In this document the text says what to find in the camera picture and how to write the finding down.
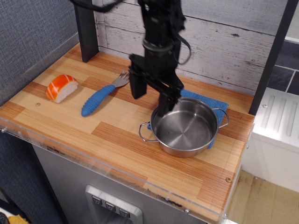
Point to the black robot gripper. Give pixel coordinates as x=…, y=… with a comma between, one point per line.
x=156, y=68

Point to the silver steel pot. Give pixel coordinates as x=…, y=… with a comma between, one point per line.
x=147, y=136

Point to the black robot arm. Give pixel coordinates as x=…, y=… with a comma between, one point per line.
x=163, y=20

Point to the blue folded cloth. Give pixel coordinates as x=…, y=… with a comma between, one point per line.
x=210, y=102

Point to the salmon sushi toy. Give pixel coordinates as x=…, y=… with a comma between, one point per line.
x=61, y=87

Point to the silver dispenser panel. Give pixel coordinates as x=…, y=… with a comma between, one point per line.
x=108, y=209

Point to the white side cabinet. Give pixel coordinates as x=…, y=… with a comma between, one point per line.
x=272, y=151

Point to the yellow object bottom left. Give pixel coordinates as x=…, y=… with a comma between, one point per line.
x=17, y=220

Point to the blue handled metal fork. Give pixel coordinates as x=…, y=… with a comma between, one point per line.
x=95, y=100

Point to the dark vertical post left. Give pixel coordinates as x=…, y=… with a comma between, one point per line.
x=86, y=32

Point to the dark vertical post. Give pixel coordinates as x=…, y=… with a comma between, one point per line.
x=86, y=32
x=273, y=55

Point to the dark vertical post right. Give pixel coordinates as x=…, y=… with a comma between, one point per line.
x=273, y=55

